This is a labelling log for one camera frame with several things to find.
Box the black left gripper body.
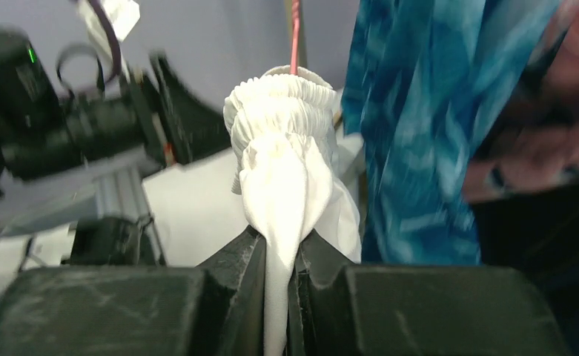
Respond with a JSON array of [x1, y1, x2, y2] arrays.
[[122, 52, 231, 167]]

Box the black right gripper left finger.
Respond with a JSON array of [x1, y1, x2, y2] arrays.
[[0, 227, 265, 355]]

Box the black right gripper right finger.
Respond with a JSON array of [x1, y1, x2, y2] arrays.
[[287, 233, 569, 356]]

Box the white shorts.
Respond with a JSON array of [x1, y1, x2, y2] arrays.
[[223, 65, 361, 355]]

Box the pink wire hanger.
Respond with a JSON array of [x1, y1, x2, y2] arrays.
[[290, 0, 300, 76]]

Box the blue shark print shorts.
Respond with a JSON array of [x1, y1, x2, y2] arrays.
[[342, 0, 559, 265]]

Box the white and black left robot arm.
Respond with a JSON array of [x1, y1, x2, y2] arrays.
[[0, 27, 230, 274]]

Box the navy blue shorts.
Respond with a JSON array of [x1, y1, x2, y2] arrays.
[[472, 183, 579, 355]]

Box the pink floral shorts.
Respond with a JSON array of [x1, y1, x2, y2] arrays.
[[462, 1, 579, 203]]

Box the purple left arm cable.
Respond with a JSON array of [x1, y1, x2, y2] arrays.
[[86, 0, 123, 79]]

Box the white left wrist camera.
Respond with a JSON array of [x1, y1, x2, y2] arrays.
[[77, 0, 140, 49]]

